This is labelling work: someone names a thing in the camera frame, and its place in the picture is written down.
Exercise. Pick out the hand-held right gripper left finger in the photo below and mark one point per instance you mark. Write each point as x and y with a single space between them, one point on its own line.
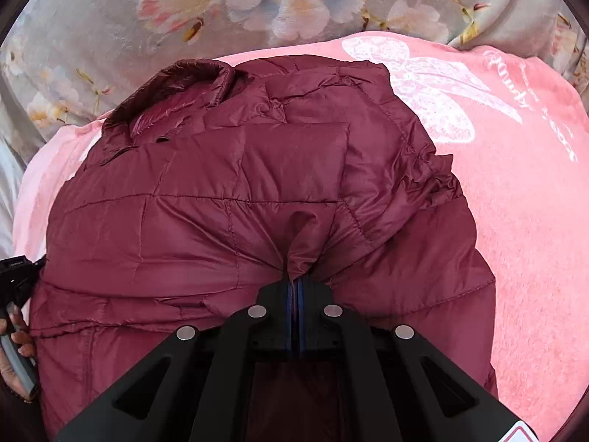
291 317

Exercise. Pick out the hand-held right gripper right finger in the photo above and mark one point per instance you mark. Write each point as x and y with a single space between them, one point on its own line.
303 317

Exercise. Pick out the maroon puffer jacket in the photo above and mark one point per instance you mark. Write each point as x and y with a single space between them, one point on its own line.
207 193

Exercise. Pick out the person's left hand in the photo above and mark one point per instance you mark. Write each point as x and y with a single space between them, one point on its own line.
23 331

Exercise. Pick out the pink blanket with white print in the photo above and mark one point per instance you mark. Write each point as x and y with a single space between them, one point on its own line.
529 239

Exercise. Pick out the grey floral bedsheet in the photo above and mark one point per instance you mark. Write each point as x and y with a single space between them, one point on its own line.
115 32

